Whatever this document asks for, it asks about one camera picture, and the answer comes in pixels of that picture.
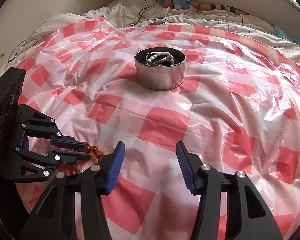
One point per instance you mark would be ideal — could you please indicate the white striped duvet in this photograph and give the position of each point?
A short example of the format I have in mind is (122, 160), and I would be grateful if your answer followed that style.
(125, 13)

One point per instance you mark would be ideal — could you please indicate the black phone on bed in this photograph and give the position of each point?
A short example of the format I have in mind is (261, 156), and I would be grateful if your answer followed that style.
(157, 23)

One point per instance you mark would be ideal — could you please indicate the round metal tin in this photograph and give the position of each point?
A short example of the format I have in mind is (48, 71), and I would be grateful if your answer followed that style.
(160, 68)

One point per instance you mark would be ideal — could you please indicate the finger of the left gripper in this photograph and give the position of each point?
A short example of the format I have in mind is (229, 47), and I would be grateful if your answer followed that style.
(56, 157)
(67, 142)

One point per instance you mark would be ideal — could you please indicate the blue plastic bag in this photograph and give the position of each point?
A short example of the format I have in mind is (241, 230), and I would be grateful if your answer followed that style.
(283, 35)

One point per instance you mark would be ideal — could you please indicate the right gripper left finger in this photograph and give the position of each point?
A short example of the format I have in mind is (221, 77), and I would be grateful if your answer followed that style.
(53, 216)

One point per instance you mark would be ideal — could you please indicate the striped pillow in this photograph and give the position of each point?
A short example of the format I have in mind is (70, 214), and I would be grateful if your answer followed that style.
(209, 7)

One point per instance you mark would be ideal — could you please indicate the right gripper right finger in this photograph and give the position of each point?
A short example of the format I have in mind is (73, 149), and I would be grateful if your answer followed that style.
(248, 216)

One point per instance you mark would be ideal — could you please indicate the pink checkered plastic sheet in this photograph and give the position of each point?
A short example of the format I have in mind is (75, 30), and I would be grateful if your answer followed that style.
(238, 108)

